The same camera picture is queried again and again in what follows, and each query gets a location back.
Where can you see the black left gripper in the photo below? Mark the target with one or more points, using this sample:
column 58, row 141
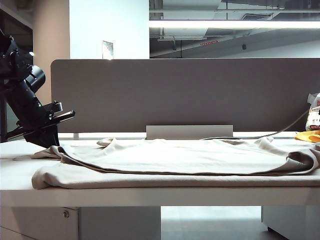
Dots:
column 62, row 117

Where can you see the beige T-shirt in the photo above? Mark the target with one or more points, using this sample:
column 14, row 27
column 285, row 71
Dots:
column 175, row 160

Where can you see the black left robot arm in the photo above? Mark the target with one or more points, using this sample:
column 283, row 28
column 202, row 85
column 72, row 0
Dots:
column 22, row 100

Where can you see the white drawer cabinet with lock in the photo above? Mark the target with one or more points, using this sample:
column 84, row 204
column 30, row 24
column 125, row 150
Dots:
column 37, row 223

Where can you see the dark glass door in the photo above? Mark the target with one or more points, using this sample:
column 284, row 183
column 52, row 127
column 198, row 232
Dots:
column 22, row 37

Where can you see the grey fabric desk partition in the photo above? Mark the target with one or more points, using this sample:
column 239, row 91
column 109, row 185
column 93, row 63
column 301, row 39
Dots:
column 175, row 95

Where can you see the red ceiling sign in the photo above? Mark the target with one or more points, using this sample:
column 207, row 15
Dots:
column 208, row 43

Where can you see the long ceiling light strip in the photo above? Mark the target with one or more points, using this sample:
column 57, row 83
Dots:
column 225, row 24

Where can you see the ceiling air vent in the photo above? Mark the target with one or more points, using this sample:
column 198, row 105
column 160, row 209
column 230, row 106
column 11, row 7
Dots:
column 253, row 17

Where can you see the yellow cloth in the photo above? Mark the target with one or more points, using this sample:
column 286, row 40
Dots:
column 306, row 136

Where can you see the printed plastic snack bag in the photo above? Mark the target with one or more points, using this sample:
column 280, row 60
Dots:
column 314, row 117

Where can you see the silver partition bracket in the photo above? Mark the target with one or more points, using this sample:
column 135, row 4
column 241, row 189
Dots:
column 76, row 136

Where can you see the silver wall plate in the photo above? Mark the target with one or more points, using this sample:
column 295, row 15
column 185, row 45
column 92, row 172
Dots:
column 107, row 50

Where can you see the white pedestal cabinet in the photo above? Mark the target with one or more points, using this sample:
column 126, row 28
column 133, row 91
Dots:
column 292, row 220

